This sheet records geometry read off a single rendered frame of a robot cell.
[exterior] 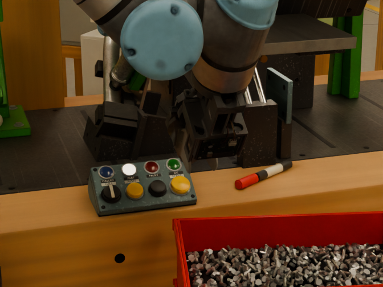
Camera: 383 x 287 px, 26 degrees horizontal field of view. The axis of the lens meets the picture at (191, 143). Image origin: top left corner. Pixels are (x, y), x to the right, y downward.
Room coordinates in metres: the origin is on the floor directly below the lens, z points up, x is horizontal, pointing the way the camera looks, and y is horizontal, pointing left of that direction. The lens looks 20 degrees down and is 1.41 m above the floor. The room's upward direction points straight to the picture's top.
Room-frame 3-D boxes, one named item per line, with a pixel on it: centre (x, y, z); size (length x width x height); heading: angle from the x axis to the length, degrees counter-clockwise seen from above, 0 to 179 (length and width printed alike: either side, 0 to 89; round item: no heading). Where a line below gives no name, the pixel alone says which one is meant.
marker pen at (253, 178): (1.25, -0.12, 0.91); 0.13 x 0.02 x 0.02; 135
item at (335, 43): (1.43, -0.12, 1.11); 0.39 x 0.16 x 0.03; 17
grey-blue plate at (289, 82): (1.38, -0.15, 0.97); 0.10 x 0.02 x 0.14; 17
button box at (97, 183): (1.16, 0.08, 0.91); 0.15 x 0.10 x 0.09; 107
